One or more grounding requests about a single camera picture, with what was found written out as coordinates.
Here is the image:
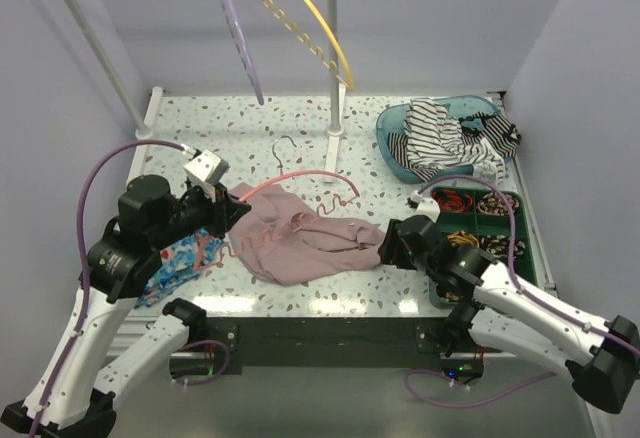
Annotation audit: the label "purple plastic hanger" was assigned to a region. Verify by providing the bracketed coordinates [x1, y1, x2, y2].
[219, 0, 265, 105]

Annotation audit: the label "pink tank top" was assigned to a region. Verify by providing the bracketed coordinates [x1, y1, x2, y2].
[227, 181, 387, 287]

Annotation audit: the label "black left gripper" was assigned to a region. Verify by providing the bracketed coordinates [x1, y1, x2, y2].
[153, 178, 253, 247]

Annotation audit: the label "leopard print hair ties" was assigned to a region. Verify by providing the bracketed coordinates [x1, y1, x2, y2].
[476, 191, 521, 217]

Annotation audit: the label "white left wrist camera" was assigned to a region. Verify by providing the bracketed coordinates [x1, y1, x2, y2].
[183, 150, 230, 196]

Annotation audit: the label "pink plastic hanger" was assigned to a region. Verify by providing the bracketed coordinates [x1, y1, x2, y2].
[193, 136, 360, 271]

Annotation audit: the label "black white striped garment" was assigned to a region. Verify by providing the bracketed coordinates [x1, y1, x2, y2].
[387, 96, 522, 184]

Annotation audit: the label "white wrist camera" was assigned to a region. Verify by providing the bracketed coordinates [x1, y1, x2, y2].
[407, 191, 441, 222]
[183, 150, 230, 196]

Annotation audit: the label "yellow plastic hanger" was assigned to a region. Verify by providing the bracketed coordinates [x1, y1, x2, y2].
[258, 0, 355, 91]

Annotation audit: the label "brown patterned hair ties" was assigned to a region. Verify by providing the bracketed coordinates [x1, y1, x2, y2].
[434, 280, 461, 304]

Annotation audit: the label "orange black hair ties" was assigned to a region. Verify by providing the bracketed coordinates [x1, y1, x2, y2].
[432, 189, 476, 214]

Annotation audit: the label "teal plastic basket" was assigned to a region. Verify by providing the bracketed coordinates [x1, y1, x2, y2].
[376, 95, 501, 185]

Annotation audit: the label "floral black hair ties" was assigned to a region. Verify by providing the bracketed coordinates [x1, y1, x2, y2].
[480, 234, 526, 259]

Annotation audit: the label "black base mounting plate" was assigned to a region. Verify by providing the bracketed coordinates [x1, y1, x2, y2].
[164, 315, 505, 377]

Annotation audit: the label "green compartment tray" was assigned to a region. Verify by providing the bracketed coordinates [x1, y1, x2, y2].
[430, 187, 537, 284]

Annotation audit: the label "blue floral cloth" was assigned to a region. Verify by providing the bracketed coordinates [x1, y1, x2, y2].
[134, 229, 224, 309]

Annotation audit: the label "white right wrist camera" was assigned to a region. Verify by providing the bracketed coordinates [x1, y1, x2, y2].
[407, 191, 441, 222]

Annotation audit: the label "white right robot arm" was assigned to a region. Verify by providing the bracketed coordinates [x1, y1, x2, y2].
[379, 215, 639, 414]

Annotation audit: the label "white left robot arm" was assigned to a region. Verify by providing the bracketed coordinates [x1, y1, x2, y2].
[1, 175, 251, 437]

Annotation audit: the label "grey white hanger rack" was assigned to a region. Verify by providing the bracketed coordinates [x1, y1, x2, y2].
[47, 0, 348, 184]

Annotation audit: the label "yellow black hair ties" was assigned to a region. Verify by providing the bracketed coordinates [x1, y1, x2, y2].
[447, 231, 482, 249]

